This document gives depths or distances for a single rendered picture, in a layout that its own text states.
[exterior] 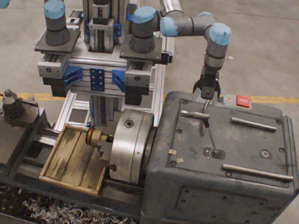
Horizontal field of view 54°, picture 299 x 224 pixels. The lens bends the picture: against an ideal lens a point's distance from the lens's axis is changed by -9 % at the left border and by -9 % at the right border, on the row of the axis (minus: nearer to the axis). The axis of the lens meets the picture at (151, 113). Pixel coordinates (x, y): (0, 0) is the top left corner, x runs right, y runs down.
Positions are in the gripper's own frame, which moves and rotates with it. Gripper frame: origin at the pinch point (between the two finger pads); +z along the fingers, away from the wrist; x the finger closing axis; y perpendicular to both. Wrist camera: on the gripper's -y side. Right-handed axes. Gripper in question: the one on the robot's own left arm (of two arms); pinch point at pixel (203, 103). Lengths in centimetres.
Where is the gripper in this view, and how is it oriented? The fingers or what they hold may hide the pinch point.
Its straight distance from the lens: 131.5
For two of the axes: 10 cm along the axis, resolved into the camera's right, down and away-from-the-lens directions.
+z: -0.7, 6.8, 7.3
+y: 2.0, -7.1, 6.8
